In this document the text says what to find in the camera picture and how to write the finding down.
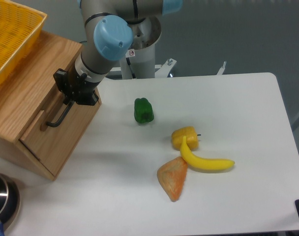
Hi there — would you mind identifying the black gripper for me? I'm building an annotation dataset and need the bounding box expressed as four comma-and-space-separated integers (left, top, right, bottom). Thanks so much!
53, 65, 100, 106

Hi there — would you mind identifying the black metal drawer handle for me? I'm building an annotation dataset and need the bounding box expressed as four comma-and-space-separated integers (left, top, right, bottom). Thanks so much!
46, 101, 74, 128

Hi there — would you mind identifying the wooden top drawer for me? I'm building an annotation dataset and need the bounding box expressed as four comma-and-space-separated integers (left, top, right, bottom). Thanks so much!
20, 89, 101, 180

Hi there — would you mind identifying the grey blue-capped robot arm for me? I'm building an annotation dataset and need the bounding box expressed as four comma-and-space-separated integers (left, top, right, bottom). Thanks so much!
53, 0, 183, 106

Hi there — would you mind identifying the wooden drawer cabinet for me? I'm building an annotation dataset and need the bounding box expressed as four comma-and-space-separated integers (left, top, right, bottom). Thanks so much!
0, 30, 102, 182

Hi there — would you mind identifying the green toy bell pepper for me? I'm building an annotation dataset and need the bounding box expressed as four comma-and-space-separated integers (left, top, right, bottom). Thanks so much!
134, 97, 154, 124

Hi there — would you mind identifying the yellow plastic basket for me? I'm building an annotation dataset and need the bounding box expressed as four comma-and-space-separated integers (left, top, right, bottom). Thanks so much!
0, 0, 47, 86

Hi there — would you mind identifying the yellow toy bell pepper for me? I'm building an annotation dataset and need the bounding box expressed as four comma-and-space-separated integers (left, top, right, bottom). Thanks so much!
171, 126, 199, 150

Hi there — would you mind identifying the orange toy bread slice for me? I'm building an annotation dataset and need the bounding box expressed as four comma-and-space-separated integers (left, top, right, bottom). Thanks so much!
157, 156, 188, 202

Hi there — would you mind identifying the steel pot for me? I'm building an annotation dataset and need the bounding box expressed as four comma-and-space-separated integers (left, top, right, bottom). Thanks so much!
0, 173, 21, 231

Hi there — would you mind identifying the yellow toy banana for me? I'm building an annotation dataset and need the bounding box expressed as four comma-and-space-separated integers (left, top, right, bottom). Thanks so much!
180, 136, 235, 171

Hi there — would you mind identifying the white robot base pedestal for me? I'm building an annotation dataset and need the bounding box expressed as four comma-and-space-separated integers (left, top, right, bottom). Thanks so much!
120, 16, 161, 79

